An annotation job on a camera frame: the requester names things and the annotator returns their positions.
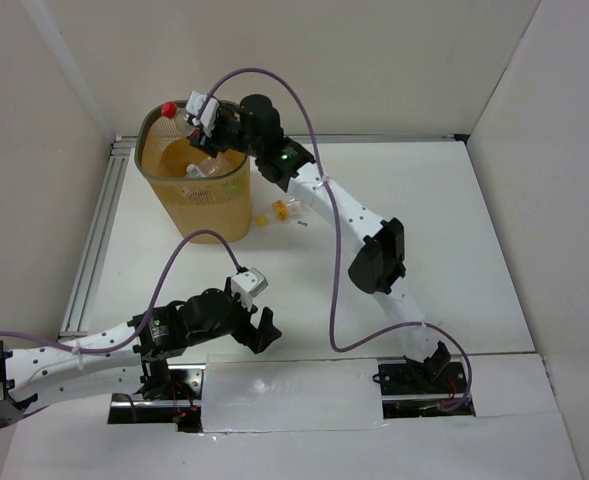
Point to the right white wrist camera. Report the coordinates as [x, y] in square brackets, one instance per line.
[196, 103]

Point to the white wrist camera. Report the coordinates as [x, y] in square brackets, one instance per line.
[196, 103]
[248, 284]

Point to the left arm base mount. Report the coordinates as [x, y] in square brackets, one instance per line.
[178, 404]

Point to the red cap cola bottle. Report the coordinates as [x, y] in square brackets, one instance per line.
[180, 119]

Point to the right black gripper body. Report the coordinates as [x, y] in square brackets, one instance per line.
[231, 137]

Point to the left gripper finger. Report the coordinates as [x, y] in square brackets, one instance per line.
[258, 341]
[266, 328]

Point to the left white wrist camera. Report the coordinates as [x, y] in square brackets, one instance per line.
[248, 284]

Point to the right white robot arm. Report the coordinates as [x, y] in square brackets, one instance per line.
[378, 244]

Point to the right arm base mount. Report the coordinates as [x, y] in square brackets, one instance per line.
[434, 389]

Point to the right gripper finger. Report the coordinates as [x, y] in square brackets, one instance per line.
[208, 118]
[199, 140]

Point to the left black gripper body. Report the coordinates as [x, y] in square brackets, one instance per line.
[247, 327]

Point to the yellow mesh waste bin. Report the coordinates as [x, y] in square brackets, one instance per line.
[162, 155]

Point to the clear bottle orange cap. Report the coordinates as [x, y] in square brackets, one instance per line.
[281, 211]

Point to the aluminium frame rail back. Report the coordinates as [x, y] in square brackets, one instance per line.
[385, 138]

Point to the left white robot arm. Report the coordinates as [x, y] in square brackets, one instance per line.
[130, 359]

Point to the green plastic bottle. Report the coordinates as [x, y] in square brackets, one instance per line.
[233, 189]

